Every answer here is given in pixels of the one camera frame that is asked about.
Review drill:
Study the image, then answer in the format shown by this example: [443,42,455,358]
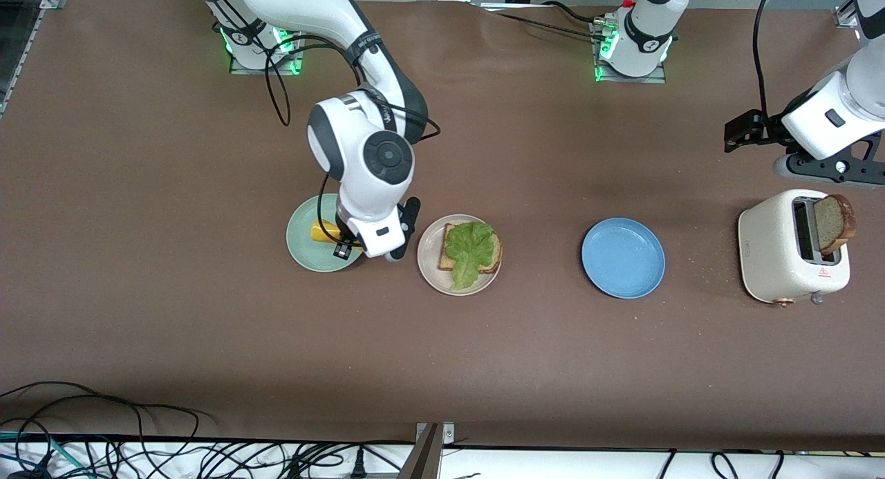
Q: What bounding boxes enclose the green lettuce leaf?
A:
[445,220,496,291]

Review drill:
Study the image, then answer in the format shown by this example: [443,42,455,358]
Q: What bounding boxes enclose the mint green plate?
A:
[286,193,371,273]

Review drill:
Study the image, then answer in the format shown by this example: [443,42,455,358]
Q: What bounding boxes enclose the black cable tangle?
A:
[0,434,416,479]

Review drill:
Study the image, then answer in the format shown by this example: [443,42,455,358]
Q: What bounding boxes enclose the blue plate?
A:
[581,217,667,299]

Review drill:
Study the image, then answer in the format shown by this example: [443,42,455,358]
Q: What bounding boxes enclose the cream white toaster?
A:
[738,189,851,307]

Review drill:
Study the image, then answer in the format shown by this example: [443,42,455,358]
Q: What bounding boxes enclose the long black cable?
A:
[201,0,443,220]
[754,0,779,117]

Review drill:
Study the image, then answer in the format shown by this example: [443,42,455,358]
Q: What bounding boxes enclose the beige plate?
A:
[416,214,503,297]

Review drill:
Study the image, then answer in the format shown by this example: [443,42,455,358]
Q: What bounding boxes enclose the metal table bracket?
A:
[398,422,457,479]

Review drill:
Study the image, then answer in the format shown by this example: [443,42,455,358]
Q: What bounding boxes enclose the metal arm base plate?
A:
[591,19,668,84]
[228,10,310,76]

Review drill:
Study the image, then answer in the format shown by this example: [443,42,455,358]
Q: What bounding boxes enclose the yellow mustard squeeze bottle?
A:
[310,219,362,246]

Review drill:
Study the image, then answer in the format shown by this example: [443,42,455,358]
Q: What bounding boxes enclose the black cable loop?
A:
[0,381,201,442]

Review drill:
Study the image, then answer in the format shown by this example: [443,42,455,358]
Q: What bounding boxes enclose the teal cable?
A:
[0,431,94,478]

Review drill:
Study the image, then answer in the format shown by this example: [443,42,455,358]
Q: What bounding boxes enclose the black base cables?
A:
[477,1,613,41]

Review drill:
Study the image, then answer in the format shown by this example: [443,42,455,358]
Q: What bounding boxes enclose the brown bread slice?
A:
[812,194,857,254]
[438,223,503,274]

